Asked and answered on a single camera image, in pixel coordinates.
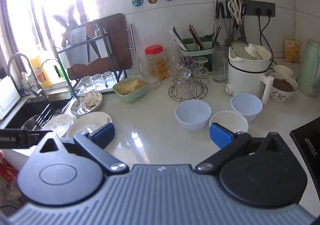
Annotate metal sink rack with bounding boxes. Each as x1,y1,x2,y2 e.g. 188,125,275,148
31,103,56,129

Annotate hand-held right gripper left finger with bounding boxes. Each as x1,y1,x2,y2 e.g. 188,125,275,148
37,123,129,175

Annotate bundle of chopsticks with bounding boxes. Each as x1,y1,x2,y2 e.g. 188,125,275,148
169,23,222,51

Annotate large chrome faucet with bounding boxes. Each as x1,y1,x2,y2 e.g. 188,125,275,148
7,52,49,99

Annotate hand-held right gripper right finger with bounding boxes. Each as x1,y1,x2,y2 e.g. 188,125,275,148
194,122,285,174

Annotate green bottle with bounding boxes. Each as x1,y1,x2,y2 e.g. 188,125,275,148
55,63,66,81

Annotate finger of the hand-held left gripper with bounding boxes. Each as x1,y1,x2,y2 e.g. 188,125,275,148
32,130,54,147

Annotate red patterned clothing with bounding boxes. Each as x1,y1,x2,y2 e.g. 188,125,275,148
0,161,19,205

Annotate pale floral plate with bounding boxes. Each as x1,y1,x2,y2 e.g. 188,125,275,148
41,114,73,138

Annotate black induction cooktop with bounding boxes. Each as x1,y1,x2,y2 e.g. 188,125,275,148
289,117,320,174

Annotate hanging kitchen utensils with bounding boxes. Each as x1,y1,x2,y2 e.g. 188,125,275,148
214,0,248,48

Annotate textured glass pitcher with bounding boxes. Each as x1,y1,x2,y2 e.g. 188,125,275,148
138,54,161,91

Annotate yellow packet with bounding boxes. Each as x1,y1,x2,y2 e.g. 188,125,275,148
285,37,302,63

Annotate white plate with pink flower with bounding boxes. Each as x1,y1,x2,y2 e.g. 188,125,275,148
66,111,113,138

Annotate translucent utensil holder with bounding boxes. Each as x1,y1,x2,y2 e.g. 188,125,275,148
64,27,87,65

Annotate clear drinking glass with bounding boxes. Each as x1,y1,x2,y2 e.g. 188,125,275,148
92,74,105,90
81,76,94,91
103,72,117,88

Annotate wooden cutting board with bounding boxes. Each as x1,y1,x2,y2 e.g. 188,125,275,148
67,13,137,81

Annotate pale green electric kettle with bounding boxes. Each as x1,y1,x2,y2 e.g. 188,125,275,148
296,39,320,98

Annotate enoki mushrooms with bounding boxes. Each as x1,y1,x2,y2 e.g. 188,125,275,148
117,79,146,95

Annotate clear glass jar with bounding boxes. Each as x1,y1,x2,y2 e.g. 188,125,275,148
164,46,182,71

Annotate tall textured glass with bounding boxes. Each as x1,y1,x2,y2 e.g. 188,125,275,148
212,46,229,83

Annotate patterned bowl with brown food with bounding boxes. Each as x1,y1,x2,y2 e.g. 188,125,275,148
267,72,299,103

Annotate wire cup rack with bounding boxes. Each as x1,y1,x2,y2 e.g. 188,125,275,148
168,75,208,102

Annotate green plastic basket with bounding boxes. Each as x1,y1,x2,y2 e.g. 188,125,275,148
112,76,147,104

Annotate red-lidded plastic jar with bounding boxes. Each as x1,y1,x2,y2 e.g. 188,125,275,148
144,45,167,81

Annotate purple glass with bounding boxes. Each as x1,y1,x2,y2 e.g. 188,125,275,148
180,55,194,68

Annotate small chrome faucet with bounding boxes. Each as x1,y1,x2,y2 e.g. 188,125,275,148
40,58,60,85

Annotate black dish rack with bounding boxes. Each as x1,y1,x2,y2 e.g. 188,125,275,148
55,20,128,99

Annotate glass lid with white knob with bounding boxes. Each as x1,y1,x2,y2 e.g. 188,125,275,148
230,40,267,61

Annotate yellow detergent bottle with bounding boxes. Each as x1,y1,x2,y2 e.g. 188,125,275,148
29,50,53,88

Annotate white-handled scissors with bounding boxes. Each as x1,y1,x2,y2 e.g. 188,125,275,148
228,0,243,25

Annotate glass pot lid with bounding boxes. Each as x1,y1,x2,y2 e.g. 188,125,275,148
21,117,42,131

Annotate white ceramic bowl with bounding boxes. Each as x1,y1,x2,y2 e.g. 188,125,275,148
209,110,249,135

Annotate white plastic board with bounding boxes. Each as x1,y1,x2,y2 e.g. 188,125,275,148
0,75,21,120

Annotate black sink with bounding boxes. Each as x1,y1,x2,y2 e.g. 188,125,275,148
5,97,73,131

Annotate white knife holder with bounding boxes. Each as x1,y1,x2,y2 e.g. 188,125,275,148
94,27,112,58

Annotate cluster of clear cut glasses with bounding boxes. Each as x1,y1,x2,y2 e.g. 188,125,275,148
168,57,209,93

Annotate white electric cooking pot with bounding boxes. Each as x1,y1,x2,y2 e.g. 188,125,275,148
224,44,275,105

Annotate small white bowl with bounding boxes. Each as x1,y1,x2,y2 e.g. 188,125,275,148
272,65,293,78

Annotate green chopstick holder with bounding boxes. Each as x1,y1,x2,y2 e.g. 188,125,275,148
181,37,213,73

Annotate translucent plastic bowl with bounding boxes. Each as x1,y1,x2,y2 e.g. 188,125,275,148
230,93,263,123
175,100,212,132

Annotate leaf-patterned dark-rimmed plate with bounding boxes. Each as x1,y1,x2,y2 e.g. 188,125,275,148
70,91,103,117

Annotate dark-handled kitchen utensils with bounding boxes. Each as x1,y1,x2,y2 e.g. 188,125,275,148
52,4,78,29

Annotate white drip tray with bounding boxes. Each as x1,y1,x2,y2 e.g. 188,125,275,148
75,75,127,95

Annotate black wall outlet strip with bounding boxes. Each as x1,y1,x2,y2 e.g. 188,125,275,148
241,0,276,17

